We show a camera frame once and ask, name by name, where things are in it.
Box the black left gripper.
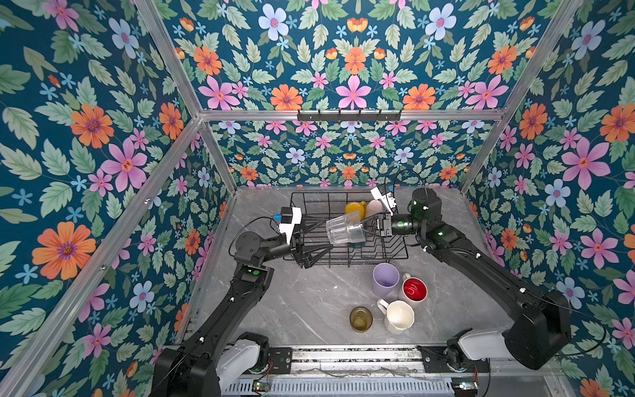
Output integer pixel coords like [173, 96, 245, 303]
[259, 214, 333, 272]

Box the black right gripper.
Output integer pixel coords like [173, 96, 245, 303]
[355, 213, 428, 242]

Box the pale pink mug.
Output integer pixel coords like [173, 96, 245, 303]
[365, 199, 385, 219]

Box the clear glass cup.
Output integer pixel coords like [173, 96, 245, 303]
[326, 213, 365, 246]

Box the yellow mug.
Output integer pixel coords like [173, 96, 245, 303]
[345, 202, 366, 220]

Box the lilac cup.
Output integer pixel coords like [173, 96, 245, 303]
[372, 263, 401, 298]

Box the olive glass cup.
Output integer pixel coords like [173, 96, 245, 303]
[349, 306, 374, 332]

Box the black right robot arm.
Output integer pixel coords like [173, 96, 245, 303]
[371, 188, 572, 372]

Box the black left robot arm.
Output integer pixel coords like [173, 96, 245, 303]
[150, 217, 332, 396]

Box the red inside white mug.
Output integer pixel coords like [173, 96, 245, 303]
[398, 273, 428, 308]

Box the cream white mug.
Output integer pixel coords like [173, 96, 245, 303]
[377, 299, 415, 335]

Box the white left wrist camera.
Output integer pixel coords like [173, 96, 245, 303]
[274, 207, 303, 244]

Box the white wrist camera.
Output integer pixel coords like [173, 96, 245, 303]
[370, 187, 397, 215]
[274, 207, 303, 244]

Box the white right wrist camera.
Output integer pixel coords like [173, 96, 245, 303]
[370, 187, 397, 215]

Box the black wire dish rack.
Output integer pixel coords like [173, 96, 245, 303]
[289, 190, 408, 267]

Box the black hook rail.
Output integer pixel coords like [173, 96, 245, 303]
[296, 109, 402, 123]

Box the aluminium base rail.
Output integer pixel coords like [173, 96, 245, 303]
[163, 344, 562, 397]

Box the aluminium frame post back right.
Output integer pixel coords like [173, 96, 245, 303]
[460, 0, 584, 196]

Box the aluminium frame post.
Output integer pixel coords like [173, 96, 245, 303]
[460, 0, 584, 196]
[136, 1, 236, 195]

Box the aluminium frame post back left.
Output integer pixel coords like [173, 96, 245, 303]
[136, 1, 236, 195]

